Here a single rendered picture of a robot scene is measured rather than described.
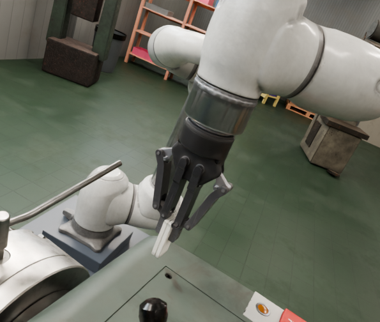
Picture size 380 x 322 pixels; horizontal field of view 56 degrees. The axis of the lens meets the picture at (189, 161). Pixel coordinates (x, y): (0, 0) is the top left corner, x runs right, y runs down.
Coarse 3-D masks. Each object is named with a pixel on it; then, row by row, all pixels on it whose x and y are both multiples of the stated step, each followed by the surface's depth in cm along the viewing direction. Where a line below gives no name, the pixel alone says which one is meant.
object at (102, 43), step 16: (64, 0) 514; (80, 0) 511; (96, 0) 510; (112, 0) 511; (64, 16) 524; (80, 16) 520; (96, 16) 530; (112, 16) 519; (48, 32) 533; (64, 32) 543; (96, 32) 531; (112, 32) 542; (48, 48) 526; (64, 48) 524; (80, 48) 532; (96, 48) 538; (48, 64) 535; (64, 64) 534; (80, 64) 532; (96, 64) 547; (80, 80) 542; (96, 80) 585
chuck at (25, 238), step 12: (12, 240) 61; (24, 240) 62; (36, 240) 64; (48, 240) 68; (12, 252) 58; (24, 252) 59; (36, 252) 60; (48, 252) 62; (60, 252) 65; (0, 264) 55; (12, 264) 56; (24, 264) 57; (0, 276) 54; (12, 276) 55
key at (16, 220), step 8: (120, 160) 69; (104, 168) 67; (112, 168) 68; (96, 176) 65; (80, 184) 63; (88, 184) 64; (64, 192) 61; (72, 192) 62; (48, 200) 60; (56, 200) 60; (40, 208) 58; (16, 216) 56; (24, 216) 56; (32, 216) 57
